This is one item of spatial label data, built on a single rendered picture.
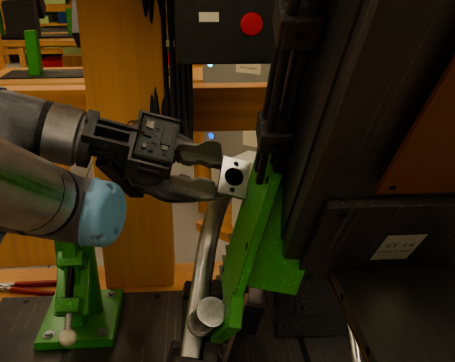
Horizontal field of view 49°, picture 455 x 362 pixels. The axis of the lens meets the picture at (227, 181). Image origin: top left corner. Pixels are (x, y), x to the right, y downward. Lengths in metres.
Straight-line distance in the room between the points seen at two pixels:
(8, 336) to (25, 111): 0.46
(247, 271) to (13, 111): 0.34
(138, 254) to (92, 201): 0.51
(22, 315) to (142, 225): 0.27
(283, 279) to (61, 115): 0.34
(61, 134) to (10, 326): 0.47
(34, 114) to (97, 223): 0.18
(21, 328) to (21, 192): 0.55
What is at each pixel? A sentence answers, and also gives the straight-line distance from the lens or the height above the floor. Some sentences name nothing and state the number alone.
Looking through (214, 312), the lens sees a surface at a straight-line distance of 0.65.
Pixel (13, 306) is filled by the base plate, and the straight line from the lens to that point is 1.06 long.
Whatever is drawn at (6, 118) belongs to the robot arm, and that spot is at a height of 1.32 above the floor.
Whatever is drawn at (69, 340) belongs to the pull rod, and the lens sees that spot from 0.86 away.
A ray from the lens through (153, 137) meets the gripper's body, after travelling 0.63.
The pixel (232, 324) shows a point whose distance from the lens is 0.63.
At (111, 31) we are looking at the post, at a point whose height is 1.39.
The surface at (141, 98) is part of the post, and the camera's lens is 0.92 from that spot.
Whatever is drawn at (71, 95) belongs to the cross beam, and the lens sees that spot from 1.04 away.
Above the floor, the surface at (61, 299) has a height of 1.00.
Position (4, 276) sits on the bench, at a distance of 1.20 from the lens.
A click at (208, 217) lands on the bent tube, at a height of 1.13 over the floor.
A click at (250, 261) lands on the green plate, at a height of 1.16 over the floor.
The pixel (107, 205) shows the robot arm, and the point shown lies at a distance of 0.55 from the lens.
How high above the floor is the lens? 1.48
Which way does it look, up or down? 22 degrees down
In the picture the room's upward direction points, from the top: straight up
